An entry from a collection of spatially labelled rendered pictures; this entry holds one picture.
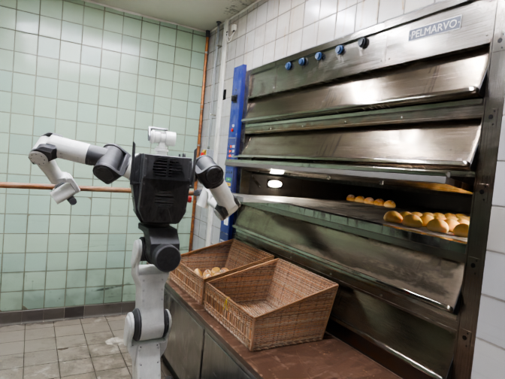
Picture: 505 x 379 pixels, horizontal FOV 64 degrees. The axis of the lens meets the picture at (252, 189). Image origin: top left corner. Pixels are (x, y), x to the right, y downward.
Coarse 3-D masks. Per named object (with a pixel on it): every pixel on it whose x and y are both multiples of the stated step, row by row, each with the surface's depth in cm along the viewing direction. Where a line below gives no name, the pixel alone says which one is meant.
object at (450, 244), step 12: (264, 204) 269; (276, 204) 256; (288, 204) 249; (312, 216) 223; (324, 216) 214; (336, 216) 206; (360, 228) 190; (372, 228) 184; (384, 228) 177; (396, 228) 173; (408, 240) 166; (420, 240) 161; (432, 240) 156; (444, 240) 152; (456, 240) 151; (456, 252) 147
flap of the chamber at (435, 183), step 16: (304, 176) 235; (320, 176) 212; (336, 176) 193; (352, 176) 177; (368, 176) 167; (384, 176) 160; (400, 176) 153; (416, 176) 147; (432, 176) 141; (464, 192) 147
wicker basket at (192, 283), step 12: (228, 240) 295; (192, 252) 281; (204, 252) 286; (216, 252) 291; (228, 252) 296; (240, 252) 282; (252, 252) 270; (264, 252) 259; (180, 264) 259; (192, 264) 282; (204, 264) 287; (216, 264) 292; (228, 264) 291; (240, 264) 278; (252, 264) 243; (180, 276) 259; (192, 276) 241; (216, 276) 232; (264, 276) 248; (192, 288) 242; (204, 288) 228
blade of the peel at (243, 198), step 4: (236, 196) 242; (240, 196) 273; (244, 196) 276; (248, 196) 279; (252, 196) 282; (256, 196) 286; (240, 200) 237; (244, 200) 235; (248, 200) 236; (252, 200) 237; (256, 200) 239; (260, 200) 240; (264, 200) 241; (268, 200) 260; (272, 200) 262; (276, 200) 265
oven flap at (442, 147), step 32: (352, 128) 203; (384, 128) 185; (416, 128) 169; (448, 128) 156; (288, 160) 243; (320, 160) 213; (352, 160) 191; (384, 160) 174; (416, 160) 159; (448, 160) 147
